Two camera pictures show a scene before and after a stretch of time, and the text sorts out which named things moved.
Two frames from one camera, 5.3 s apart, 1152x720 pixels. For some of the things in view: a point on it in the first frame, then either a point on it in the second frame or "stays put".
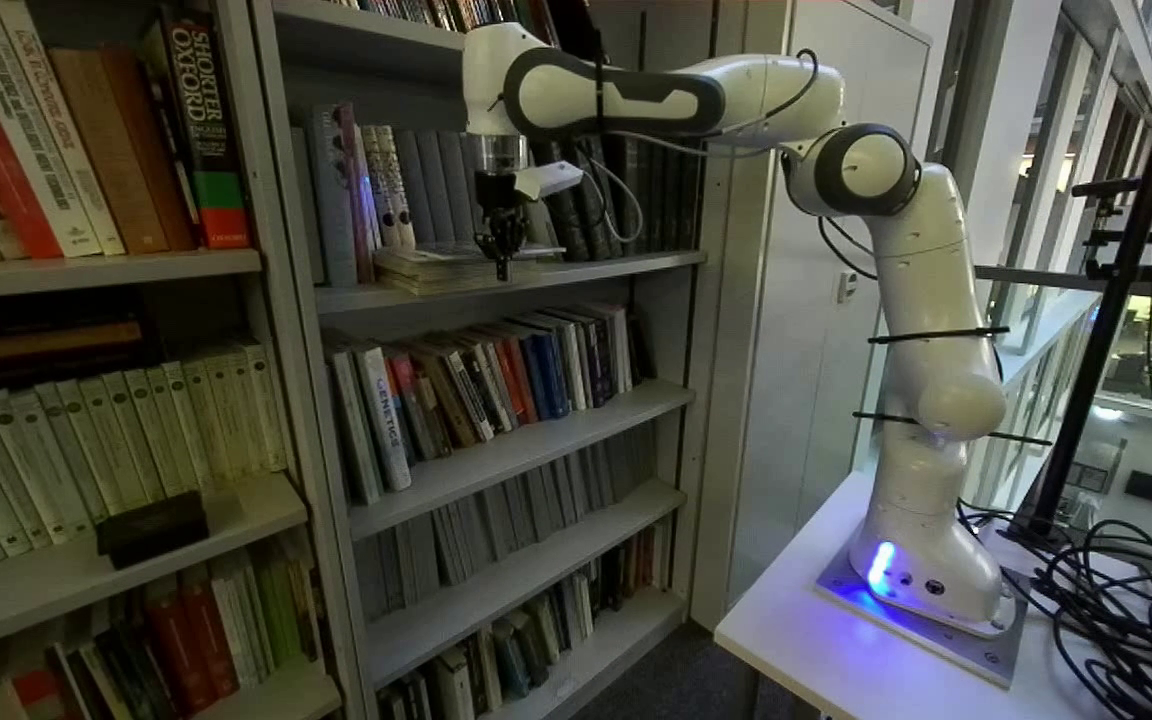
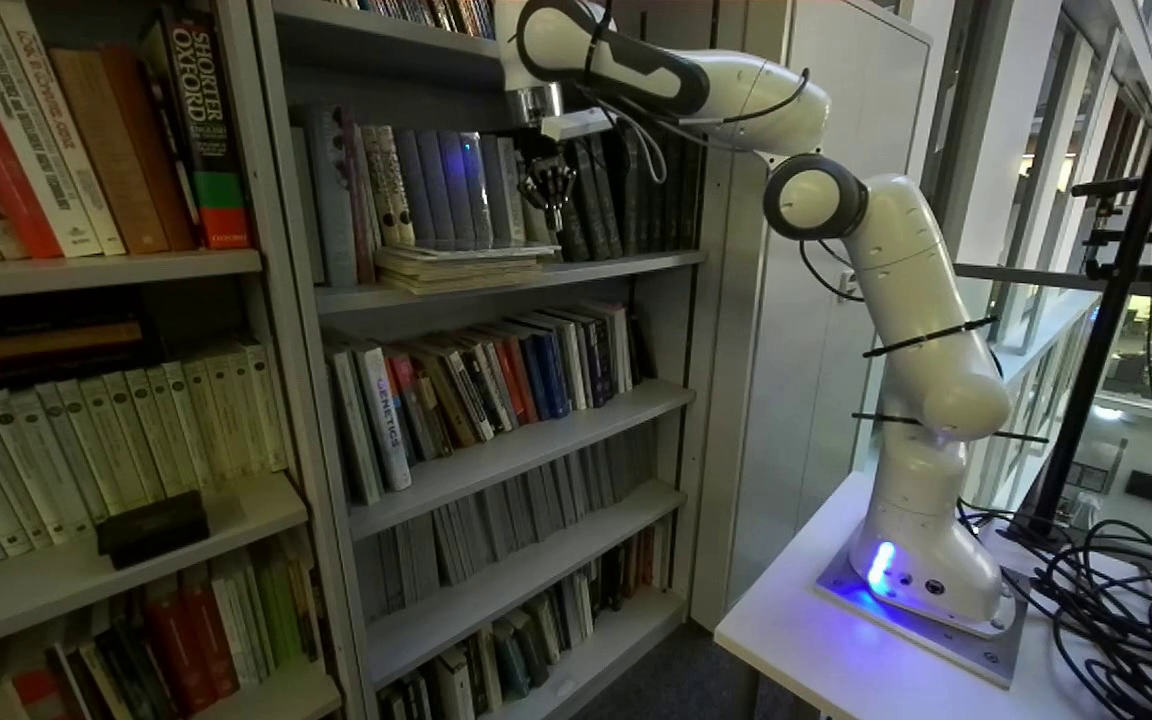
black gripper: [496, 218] → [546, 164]
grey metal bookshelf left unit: [134, 507] stays put
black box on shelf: [148, 531] stays put
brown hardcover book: [119, 102] stays put
